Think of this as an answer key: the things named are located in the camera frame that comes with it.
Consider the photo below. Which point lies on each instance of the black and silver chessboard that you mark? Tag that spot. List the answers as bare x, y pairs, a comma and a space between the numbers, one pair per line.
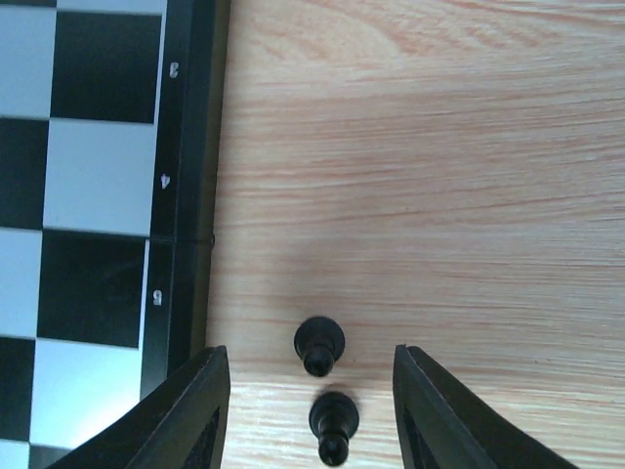
110, 131

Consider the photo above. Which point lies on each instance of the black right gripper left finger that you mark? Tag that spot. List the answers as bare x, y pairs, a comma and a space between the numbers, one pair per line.
181, 424

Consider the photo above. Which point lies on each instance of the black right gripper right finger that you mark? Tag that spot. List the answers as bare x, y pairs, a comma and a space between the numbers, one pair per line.
441, 423

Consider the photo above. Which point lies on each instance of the black pawn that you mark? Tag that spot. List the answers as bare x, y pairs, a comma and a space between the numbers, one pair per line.
319, 342
333, 419

